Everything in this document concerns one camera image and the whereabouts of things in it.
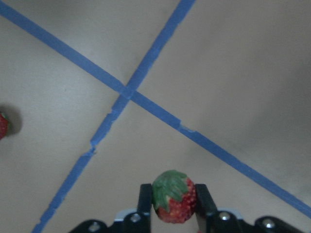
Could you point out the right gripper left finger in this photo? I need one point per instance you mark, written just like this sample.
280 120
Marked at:
145 199

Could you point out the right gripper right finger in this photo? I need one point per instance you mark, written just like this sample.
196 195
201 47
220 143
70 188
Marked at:
205 206

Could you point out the strawberry with green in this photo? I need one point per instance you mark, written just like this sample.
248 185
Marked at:
174 197

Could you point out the plain red strawberry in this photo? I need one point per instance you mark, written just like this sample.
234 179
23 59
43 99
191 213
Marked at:
4 125

